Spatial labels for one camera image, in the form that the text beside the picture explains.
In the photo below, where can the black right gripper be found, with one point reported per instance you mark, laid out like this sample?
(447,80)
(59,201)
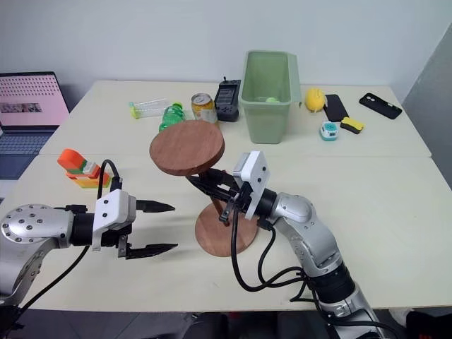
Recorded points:
(236,196)

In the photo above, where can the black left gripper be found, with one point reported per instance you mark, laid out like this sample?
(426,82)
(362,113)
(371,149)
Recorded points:
(113,240)

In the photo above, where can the wooden pole with round top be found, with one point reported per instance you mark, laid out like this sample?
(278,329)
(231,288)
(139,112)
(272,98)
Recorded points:
(183,144)

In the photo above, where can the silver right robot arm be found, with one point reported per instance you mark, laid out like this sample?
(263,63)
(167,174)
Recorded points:
(314,229)

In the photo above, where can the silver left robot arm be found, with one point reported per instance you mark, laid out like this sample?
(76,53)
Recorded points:
(21,226)

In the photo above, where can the round wooden base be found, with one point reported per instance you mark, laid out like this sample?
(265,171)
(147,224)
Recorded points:
(215,240)

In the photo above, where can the yellow drink can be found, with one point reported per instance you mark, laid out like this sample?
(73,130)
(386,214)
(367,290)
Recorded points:
(204,107)

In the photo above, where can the green plastic bottle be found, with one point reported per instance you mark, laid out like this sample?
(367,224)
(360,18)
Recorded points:
(172,116)

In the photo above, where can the green plastic bin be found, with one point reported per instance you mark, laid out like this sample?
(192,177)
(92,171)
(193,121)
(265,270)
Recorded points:
(265,120)

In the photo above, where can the black handheld device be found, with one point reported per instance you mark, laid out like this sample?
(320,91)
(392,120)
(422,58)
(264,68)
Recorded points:
(227,100)

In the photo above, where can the orange green toy block stack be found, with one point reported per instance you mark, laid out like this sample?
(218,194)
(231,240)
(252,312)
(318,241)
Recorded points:
(79,169)

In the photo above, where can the small green ball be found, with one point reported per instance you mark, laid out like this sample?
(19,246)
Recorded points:
(272,100)

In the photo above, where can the clear tube with green cap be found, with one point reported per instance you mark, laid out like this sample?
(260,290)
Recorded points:
(148,107)

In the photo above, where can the teal and white timer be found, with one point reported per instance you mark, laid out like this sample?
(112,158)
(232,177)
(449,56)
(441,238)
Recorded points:
(328,131)

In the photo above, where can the yellow lemon toy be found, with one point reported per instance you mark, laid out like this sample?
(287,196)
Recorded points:
(314,99)

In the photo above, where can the black notebook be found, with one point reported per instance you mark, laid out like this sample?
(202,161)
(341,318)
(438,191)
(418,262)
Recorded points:
(336,107)

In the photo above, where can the yellow and black sponge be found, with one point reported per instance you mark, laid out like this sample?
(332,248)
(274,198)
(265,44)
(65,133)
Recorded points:
(352,125)

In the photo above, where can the grey laptop with pink screen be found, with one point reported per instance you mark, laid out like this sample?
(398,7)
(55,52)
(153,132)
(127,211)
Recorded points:
(28,106)

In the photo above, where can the black phone case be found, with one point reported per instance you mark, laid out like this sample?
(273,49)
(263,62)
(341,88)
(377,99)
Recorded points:
(379,106)

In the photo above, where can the black and red object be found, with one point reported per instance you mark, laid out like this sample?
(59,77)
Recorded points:
(429,325)

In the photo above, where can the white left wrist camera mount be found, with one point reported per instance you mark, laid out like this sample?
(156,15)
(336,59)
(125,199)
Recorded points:
(114,208)

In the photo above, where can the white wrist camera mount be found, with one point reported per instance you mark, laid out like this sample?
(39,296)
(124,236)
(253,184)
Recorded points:
(114,208)
(257,173)

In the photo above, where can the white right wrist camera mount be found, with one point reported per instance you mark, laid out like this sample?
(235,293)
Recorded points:
(257,173)

